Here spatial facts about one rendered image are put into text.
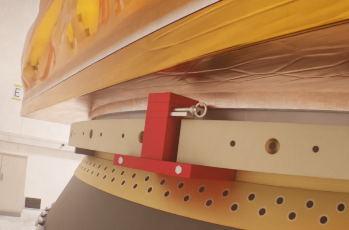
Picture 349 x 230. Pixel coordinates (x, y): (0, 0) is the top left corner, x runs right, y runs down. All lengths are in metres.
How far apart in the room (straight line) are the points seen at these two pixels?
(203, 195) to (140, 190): 0.10
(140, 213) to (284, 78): 0.24
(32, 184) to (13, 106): 1.75
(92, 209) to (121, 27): 0.27
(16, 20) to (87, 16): 7.56
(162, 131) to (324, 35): 0.22
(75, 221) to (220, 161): 0.30
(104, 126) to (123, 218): 0.14
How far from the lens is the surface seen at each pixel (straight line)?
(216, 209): 0.38
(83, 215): 0.56
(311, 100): 0.37
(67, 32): 0.72
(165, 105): 0.38
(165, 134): 0.37
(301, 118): 0.38
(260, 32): 0.24
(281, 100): 0.37
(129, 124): 0.45
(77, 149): 0.74
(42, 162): 7.93
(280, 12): 0.23
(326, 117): 0.37
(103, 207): 0.52
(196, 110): 0.36
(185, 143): 0.37
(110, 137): 0.49
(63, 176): 8.08
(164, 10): 0.37
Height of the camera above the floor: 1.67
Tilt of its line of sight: 7 degrees up
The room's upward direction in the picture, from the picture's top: 7 degrees clockwise
